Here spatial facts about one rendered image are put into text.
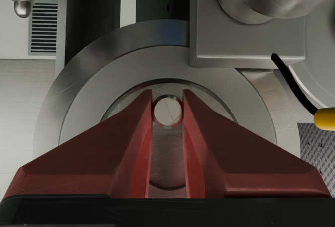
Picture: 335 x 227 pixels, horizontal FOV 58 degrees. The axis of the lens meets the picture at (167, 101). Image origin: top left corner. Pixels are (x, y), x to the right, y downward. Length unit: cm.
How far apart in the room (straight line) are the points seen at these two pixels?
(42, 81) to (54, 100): 35
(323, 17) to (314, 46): 2
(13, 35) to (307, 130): 299
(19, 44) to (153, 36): 301
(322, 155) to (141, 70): 27
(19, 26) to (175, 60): 307
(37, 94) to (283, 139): 42
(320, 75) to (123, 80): 11
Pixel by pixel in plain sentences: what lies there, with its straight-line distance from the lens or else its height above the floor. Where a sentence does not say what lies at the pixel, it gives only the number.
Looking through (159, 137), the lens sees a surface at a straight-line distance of 15.
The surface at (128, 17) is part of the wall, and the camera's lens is 299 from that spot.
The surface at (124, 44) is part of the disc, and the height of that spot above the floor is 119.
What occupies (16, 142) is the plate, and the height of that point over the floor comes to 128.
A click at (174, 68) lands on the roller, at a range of 16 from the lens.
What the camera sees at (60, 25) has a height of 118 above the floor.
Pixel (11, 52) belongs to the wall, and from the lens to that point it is 319.
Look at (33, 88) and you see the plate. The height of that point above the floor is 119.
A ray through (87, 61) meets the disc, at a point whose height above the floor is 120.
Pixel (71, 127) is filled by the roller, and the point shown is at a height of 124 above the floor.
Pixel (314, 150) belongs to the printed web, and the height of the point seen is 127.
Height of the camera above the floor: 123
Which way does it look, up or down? 3 degrees down
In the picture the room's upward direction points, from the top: 179 degrees counter-clockwise
